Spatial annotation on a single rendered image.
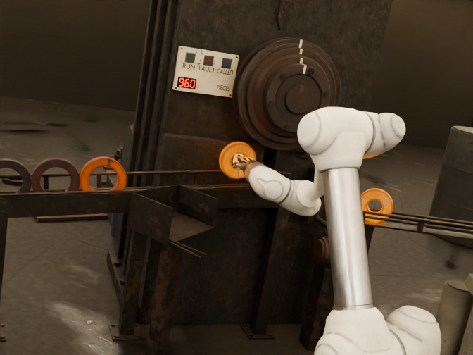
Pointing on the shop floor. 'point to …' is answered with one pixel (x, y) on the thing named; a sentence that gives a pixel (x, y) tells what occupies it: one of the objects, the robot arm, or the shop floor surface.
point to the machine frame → (240, 36)
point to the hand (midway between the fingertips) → (238, 156)
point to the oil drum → (455, 182)
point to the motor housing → (318, 296)
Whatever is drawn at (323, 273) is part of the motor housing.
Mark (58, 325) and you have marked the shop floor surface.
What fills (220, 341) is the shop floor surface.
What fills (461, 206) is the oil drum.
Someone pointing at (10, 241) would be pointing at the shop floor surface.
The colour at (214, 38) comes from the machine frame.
